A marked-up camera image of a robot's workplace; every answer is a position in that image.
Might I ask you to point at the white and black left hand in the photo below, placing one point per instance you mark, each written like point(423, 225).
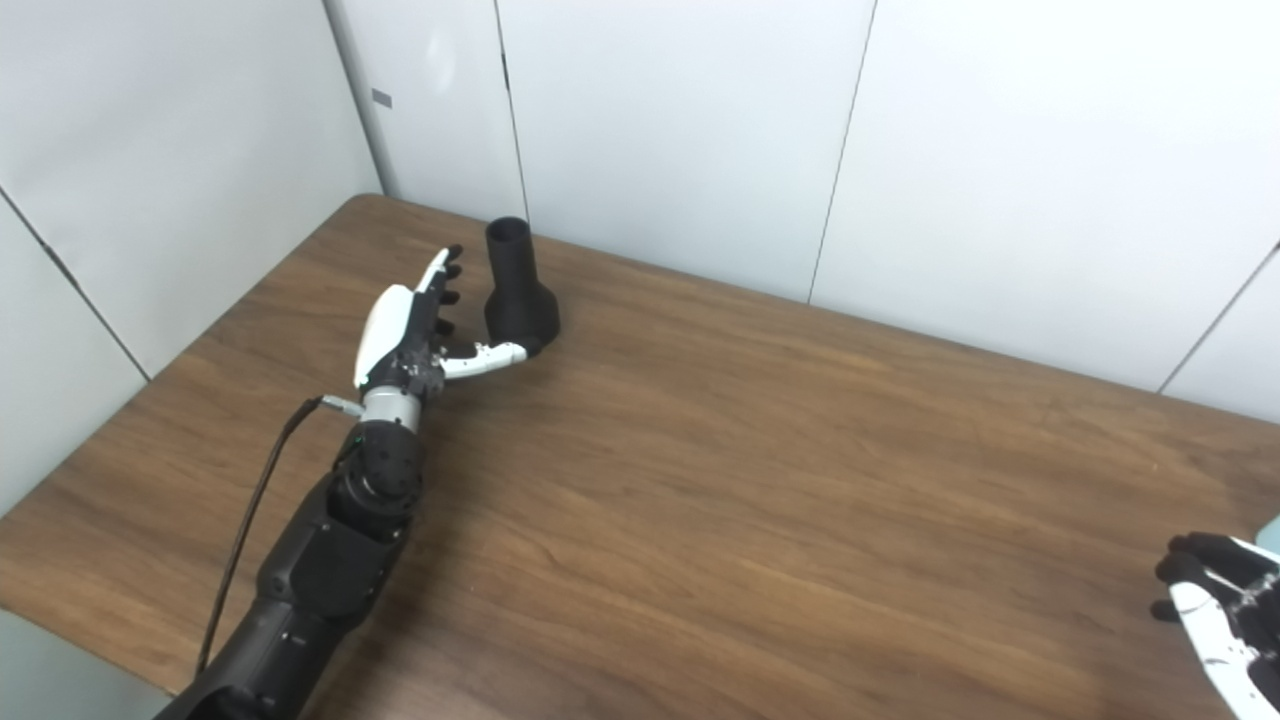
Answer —
point(390, 325)

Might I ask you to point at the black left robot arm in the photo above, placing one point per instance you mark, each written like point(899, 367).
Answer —
point(325, 570)

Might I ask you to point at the black flared nozzle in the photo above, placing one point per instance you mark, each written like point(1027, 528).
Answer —
point(520, 300)

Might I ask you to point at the grey corner post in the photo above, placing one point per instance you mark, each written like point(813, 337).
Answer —
point(368, 130)

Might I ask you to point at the white and black right hand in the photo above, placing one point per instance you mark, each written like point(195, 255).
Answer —
point(1225, 625)

